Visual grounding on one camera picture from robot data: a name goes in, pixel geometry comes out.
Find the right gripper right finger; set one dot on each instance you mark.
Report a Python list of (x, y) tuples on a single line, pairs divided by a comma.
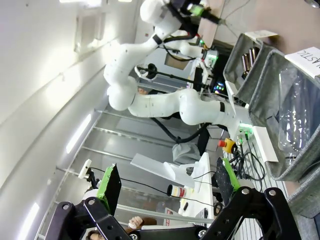
[(225, 180)]

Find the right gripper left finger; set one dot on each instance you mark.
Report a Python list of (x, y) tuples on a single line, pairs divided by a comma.
[(110, 190)]

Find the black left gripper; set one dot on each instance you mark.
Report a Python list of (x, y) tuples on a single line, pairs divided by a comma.
[(178, 6)]

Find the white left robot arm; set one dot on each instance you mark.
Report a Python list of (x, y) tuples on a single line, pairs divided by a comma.
[(155, 105)]

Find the grey fabric basket bottle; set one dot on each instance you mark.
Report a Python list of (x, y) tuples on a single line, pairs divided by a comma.
[(235, 62)]

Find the grey fabric basket plastic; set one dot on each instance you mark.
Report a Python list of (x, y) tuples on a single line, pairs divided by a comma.
[(260, 105)]

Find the grey fabric basket can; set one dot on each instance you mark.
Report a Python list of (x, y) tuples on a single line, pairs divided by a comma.
[(307, 200)]

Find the white work desk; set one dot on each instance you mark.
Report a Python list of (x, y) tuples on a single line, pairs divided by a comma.
[(206, 185)]

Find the yellow red emergency stop button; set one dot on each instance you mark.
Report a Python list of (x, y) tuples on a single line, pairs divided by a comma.
[(226, 145)]

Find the robot control box green lights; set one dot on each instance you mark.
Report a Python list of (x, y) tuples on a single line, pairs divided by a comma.
[(211, 53)]

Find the grey plastic bag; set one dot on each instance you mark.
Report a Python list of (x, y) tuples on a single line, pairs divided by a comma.
[(185, 152)]

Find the cylindrical snack tube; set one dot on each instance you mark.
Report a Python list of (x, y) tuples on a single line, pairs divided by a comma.
[(177, 191)]

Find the white folded board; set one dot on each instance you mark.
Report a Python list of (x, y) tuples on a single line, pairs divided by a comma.
[(155, 167)]

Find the long ceiling light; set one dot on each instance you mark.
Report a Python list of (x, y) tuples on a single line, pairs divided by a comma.
[(78, 133), (31, 218)]

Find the black tripod boom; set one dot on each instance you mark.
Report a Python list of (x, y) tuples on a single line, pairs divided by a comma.
[(165, 74)]

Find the brown glass bottle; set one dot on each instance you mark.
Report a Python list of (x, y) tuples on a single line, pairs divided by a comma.
[(250, 60)]

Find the clear plastic bottle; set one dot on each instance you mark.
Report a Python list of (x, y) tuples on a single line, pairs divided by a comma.
[(295, 112)]

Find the rectangular ceiling panel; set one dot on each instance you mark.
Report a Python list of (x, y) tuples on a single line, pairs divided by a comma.
[(88, 32)]

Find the white PLASTIC paper label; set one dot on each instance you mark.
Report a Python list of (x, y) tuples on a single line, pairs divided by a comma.
[(305, 60)]

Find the white camera on stand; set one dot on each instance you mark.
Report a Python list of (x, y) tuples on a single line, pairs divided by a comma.
[(85, 169)]

